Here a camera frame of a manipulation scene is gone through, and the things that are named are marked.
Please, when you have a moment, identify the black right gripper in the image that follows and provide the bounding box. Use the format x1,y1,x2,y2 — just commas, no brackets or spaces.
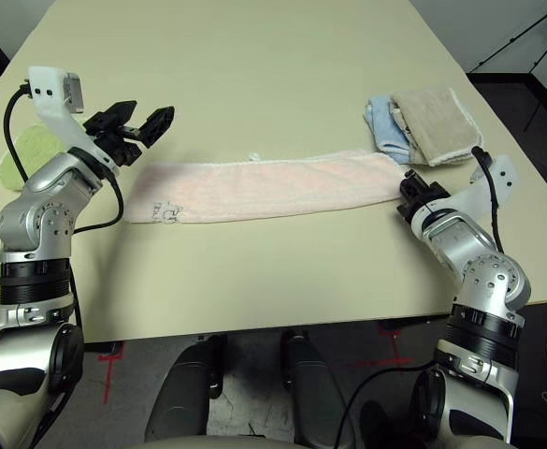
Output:
396,169,450,221

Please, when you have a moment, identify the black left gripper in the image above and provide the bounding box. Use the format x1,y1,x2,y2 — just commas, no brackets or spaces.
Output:
84,99,176,169

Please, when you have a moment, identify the pink towel with print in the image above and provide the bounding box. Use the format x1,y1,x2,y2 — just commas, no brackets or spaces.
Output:
123,148,409,226

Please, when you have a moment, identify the beige folded towel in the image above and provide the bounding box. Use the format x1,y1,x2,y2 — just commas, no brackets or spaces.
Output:
389,87,484,168

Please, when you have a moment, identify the blue folded towel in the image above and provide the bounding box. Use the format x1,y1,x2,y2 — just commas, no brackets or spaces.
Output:
363,95,417,166

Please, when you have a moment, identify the green folded towel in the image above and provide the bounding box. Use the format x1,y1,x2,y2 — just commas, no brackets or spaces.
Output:
0,122,68,194

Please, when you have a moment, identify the dark low cabinet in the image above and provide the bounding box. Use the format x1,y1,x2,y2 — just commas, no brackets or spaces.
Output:
467,72,547,305

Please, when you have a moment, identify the black tripod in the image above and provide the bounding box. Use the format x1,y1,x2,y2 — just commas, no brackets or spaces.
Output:
464,0,547,132

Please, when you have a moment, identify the grey robot right leg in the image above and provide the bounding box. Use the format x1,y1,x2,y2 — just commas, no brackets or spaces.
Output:
280,330,364,449

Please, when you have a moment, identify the grey robot leg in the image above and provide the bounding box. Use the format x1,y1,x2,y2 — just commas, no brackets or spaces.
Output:
280,330,364,449
144,334,230,443

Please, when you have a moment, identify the black table foot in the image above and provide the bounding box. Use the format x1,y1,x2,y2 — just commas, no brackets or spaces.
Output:
83,340,125,357

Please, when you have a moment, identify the grey robot left leg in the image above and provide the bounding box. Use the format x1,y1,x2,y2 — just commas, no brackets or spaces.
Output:
144,334,230,443

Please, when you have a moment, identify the grey robot torso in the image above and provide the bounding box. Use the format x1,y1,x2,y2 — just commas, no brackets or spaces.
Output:
146,434,302,449

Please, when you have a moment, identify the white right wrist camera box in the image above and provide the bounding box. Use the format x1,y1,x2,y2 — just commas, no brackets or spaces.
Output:
434,152,521,210

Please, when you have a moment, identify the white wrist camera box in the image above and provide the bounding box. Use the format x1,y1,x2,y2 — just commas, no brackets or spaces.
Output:
434,152,521,210
25,65,115,175

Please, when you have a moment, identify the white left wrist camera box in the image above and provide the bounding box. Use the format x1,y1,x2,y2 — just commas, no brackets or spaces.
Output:
25,65,115,175

